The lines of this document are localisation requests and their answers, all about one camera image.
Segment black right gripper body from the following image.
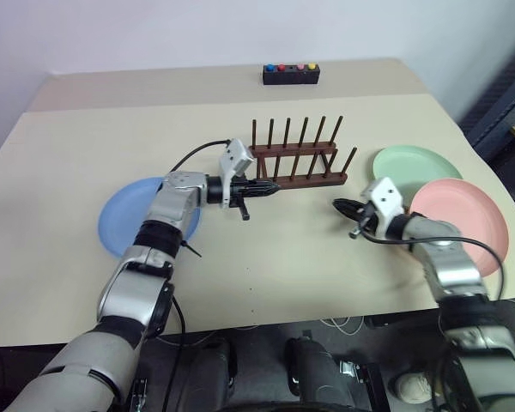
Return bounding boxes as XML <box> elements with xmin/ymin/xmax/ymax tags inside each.
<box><xmin>349</xmin><ymin>201</ymin><xmax>381</xmax><ymax>239</ymax></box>

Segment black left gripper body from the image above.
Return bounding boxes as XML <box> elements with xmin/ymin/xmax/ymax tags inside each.
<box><xmin>229</xmin><ymin>179</ymin><xmax>259</xmax><ymax>222</ymax></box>

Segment green plate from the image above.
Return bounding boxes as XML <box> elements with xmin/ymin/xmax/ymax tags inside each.
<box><xmin>372</xmin><ymin>146</ymin><xmax>465</xmax><ymax>201</ymax></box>

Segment pink plate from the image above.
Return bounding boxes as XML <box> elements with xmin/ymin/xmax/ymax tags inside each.
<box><xmin>408</xmin><ymin>179</ymin><xmax>511</xmax><ymax>278</ymax></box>

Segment blue plate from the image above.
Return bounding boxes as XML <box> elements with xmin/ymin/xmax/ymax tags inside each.
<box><xmin>98</xmin><ymin>176</ymin><xmax>204</xmax><ymax>260</ymax></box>

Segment brown wooden dish rack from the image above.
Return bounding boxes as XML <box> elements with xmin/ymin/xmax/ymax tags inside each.
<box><xmin>247</xmin><ymin>115</ymin><xmax>359</xmax><ymax>192</ymax></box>

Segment black button box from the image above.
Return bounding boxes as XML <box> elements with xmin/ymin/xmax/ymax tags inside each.
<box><xmin>262</xmin><ymin>63</ymin><xmax>321</xmax><ymax>88</ymax></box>

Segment dark rounded robot leg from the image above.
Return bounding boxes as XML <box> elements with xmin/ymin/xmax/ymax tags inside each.
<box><xmin>284</xmin><ymin>336</ymin><xmax>358</xmax><ymax>412</ymax></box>
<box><xmin>187</xmin><ymin>337</ymin><xmax>238</xmax><ymax>412</ymax></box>

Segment white shoe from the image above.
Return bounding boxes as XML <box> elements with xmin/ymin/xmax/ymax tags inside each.
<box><xmin>387</xmin><ymin>371</ymin><xmax>435</xmax><ymax>405</ymax></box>

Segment dark perforated metal shelf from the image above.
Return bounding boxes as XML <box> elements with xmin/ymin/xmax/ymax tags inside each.
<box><xmin>457</xmin><ymin>25</ymin><xmax>515</xmax><ymax>215</ymax></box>

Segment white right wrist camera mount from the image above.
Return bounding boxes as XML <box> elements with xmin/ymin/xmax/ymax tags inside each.
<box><xmin>360</xmin><ymin>176</ymin><xmax>407</xmax><ymax>239</ymax></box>

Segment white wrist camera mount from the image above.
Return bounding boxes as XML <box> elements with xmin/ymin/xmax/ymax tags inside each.
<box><xmin>217</xmin><ymin>137</ymin><xmax>256</xmax><ymax>209</ymax></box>
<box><xmin>360</xmin><ymin>176</ymin><xmax>407</xmax><ymax>239</ymax></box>

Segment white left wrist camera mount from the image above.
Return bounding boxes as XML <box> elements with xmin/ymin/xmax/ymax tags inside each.
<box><xmin>217</xmin><ymin>137</ymin><xmax>256</xmax><ymax>209</ymax></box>

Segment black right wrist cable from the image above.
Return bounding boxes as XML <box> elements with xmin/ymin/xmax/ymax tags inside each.
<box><xmin>358</xmin><ymin>227</ymin><xmax>506</xmax><ymax>304</ymax></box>

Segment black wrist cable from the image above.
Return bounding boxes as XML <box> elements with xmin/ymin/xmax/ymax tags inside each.
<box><xmin>170</xmin><ymin>139</ymin><xmax>233</xmax><ymax>175</ymax></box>
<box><xmin>358</xmin><ymin>227</ymin><xmax>506</xmax><ymax>304</ymax></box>

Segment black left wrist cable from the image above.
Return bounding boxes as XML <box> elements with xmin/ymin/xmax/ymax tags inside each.
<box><xmin>170</xmin><ymin>139</ymin><xmax>233</xmax><ymax>175</ymax></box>

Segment white floor cable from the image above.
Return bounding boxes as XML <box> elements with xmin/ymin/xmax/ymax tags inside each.
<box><xmin>318</xmin><ymin>315</ymin><xmax>367</xmax><ymax>336</ymax></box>

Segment black left shoulder cable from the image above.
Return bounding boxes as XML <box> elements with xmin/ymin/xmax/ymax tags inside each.
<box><xmin>161</xmin><ymin>294</ymin><xmax>188</xmax><ymax>412</ymax></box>

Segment silver metal bracket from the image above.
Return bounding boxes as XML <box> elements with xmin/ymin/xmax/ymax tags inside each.
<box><xmin>130</xmin><ymin>377</ymin><xmax>150</xmax><ymax>412</ymax></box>
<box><xmin>337</xmin><ymin>360</ymin><xmax>371</xmax><ymax>385</ymax></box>

